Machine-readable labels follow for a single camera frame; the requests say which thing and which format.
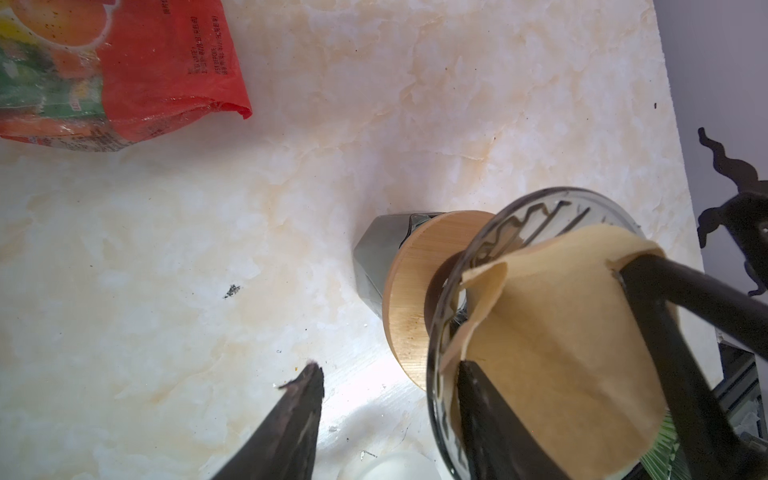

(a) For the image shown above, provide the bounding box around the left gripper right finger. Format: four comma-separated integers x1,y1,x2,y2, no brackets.
457,360,568,479

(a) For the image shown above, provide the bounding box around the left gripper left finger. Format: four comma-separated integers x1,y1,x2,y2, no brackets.
214,362,324,480

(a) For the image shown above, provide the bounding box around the wooden dripper ring stand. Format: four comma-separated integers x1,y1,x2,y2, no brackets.
382,210,493,389

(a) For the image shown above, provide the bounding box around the frosted white glass pitcher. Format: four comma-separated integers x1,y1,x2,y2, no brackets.
358,451,441,480

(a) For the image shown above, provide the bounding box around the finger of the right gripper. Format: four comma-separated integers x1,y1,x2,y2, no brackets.
617,254,768,480

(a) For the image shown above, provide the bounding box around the green glass dripper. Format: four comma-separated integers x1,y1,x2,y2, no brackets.
640,412,680,480

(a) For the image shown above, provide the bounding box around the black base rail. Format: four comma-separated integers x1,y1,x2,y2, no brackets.
714,342,767,454

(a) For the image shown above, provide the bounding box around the brown paper coffee filter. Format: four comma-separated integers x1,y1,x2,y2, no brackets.
460,224,667,479

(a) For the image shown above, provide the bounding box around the red snack bag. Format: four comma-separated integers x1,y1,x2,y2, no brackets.
1,0,252,152

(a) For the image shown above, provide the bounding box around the grey glass pitcher wooden handle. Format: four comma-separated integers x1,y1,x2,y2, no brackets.
353,212,442,319

